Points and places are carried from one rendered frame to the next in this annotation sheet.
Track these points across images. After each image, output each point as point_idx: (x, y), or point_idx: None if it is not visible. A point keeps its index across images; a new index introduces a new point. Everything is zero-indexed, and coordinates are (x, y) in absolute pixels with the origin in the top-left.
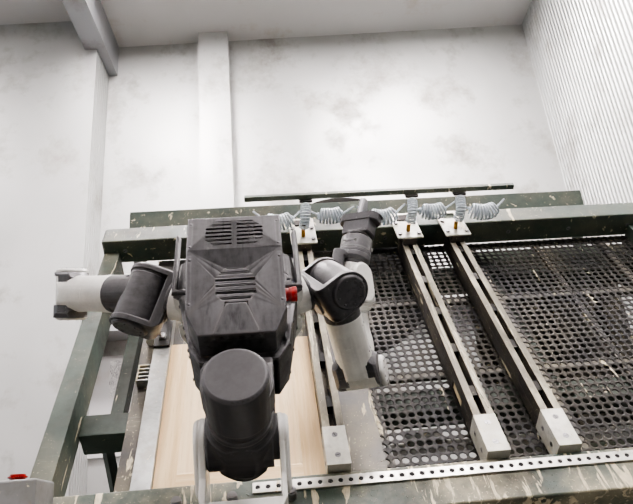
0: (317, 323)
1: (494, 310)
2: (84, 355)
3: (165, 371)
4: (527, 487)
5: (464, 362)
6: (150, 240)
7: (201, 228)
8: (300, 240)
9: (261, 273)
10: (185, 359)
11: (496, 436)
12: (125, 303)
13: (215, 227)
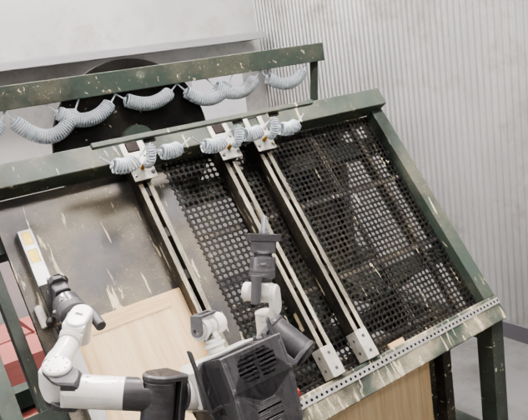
0: (189, 278)
1: (308, 236)
2: None
3: (84, 363)
4: (356, 395)
5: (303, 298)
6: None
7: (233, 367)
8: (142, 175)
9: (284, 395)
10: (90, 341)
11: (336, 362)
12: (158, 417)
13: (243, 362)
